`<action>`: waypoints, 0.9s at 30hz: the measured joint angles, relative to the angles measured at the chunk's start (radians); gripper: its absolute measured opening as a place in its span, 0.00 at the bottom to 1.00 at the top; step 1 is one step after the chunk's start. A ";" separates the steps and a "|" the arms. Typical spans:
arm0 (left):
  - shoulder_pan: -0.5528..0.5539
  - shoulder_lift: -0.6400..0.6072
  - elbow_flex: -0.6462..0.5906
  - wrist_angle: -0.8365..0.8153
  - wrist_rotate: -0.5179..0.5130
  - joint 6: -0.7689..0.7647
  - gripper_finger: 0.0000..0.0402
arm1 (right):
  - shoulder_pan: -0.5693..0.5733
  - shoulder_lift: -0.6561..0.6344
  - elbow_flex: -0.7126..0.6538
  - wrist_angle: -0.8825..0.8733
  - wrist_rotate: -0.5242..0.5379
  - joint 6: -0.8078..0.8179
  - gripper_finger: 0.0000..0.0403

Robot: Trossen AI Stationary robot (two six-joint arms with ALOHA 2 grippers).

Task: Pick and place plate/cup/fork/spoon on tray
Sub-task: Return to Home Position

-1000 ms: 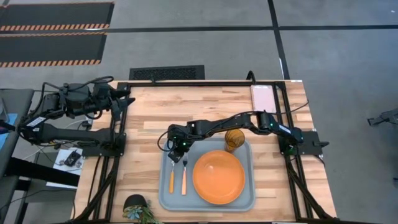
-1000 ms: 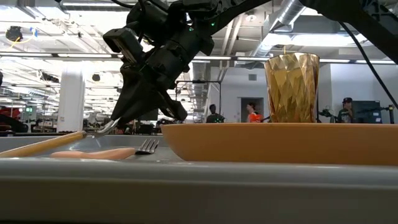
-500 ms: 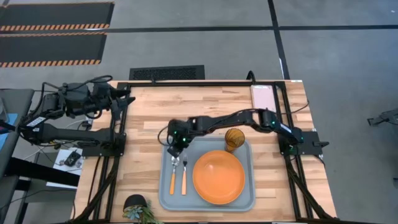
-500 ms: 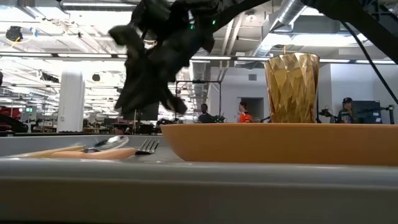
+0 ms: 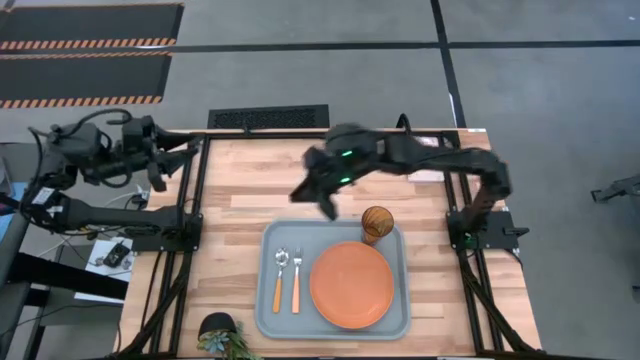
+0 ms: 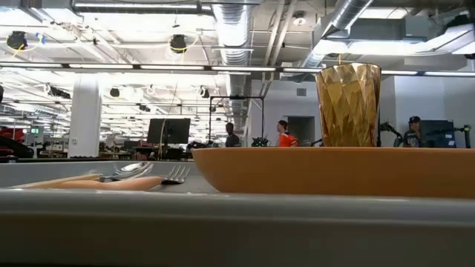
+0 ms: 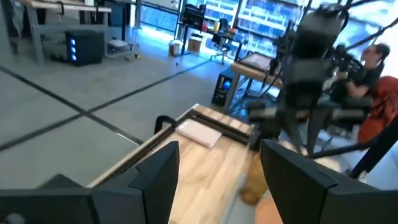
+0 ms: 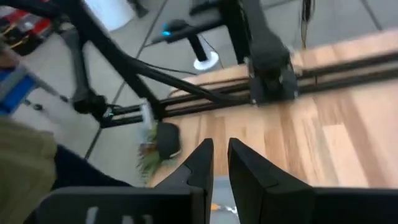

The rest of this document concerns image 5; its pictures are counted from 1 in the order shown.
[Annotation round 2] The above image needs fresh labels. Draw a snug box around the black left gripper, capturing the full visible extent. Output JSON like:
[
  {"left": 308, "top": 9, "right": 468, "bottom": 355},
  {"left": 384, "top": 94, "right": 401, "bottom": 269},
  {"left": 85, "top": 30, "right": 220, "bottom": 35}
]
[{"left": 121, "top": 115, "right": 200, "bottom": 177}]

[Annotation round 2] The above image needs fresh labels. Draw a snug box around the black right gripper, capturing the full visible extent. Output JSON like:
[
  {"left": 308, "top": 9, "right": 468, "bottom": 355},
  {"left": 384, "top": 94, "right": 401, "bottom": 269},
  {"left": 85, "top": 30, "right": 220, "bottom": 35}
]
[{"left": 289, "top": 123, "right": 382, "bottom": 222}]

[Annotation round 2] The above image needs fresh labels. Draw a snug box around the amber faceted cup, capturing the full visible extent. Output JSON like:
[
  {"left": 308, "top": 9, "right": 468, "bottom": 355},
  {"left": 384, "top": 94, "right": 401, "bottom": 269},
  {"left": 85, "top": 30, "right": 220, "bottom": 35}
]
[{"left": 360, "top": 205, "right": 396, "bottom": 247}]

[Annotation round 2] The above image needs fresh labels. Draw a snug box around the orange round plate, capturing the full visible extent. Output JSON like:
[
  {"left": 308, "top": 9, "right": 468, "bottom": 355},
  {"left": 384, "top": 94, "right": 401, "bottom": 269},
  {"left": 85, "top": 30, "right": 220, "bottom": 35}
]
[{"left": 309, "top": 241, "right": 396, "bottom": 331}]

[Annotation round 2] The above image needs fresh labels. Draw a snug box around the fork with orange handle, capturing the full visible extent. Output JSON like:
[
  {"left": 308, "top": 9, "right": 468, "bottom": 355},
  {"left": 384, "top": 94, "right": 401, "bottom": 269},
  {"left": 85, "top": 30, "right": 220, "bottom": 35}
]
[{"left": 291, "top": 246, "right": 305, "bottom": 316}]

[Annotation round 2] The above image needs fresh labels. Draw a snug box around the spoon with orange handle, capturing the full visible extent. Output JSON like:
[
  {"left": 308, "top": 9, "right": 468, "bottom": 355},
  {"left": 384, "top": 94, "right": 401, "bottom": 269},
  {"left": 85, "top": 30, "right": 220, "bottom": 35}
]
[{"left": 271, "top": 246, "right": 291, "bottom": 315}]

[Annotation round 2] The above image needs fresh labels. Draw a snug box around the grey plastic tray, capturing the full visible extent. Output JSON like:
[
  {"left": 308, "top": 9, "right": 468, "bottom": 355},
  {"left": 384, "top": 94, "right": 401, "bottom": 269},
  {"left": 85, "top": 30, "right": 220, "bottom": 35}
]
[{"left": 254, "top": 217, "right": 412, "bottom": 342}]

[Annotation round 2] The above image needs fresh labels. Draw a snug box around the black floor vent grate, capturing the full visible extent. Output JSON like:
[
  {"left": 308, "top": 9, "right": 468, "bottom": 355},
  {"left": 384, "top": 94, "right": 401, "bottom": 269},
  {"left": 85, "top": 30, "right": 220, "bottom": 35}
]
[{"left": 207, "top": 104, "right": 331, "bottom": 130}]

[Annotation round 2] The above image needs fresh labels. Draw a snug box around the black hazard-striped floor mat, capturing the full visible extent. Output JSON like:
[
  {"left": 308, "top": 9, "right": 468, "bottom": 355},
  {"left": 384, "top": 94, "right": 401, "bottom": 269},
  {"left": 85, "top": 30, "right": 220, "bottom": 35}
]
[
  {"left": 0, "top": 2, "right": 186, "bottom": 52},
  {"left": 0, "top": 51, "right": 174, "bottom": 110}
]

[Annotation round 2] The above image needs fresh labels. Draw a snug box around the small black device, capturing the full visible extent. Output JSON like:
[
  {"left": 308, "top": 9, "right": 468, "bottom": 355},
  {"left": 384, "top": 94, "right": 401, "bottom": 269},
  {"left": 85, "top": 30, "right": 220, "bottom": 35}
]
[{"left": 101, "top": 241, "right": 132, "bottom": 268}]

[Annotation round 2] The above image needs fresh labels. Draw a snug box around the white paper sheet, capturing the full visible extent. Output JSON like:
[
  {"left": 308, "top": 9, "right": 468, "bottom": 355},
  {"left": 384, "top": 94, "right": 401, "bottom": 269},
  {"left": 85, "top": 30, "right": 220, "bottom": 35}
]
[{"left": 73, "top": 236, "right": 137, "bottom": 305}]

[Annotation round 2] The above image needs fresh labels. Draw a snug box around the succulent plant in black pot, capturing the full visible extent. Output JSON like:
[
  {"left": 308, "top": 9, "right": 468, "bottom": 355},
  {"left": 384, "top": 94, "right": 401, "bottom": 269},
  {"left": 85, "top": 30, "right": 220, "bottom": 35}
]
[{"left": 195, "top": 312, "right": 262, "bottom": 360}]

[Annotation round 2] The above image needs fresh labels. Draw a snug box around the dark grey side desk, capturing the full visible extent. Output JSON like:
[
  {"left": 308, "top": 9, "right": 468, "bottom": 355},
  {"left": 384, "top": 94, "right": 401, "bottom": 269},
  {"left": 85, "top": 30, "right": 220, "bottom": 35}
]
[{"left": 0, "top": 142, "right": 57, "bottom": 289}]

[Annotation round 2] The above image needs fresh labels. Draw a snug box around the black aluminium table frame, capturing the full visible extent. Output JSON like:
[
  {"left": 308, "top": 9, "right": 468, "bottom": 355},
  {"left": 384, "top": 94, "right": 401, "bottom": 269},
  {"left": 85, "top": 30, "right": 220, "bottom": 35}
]
[{"left": 115, "top": 128, "right": 544, "bottom": 360}]

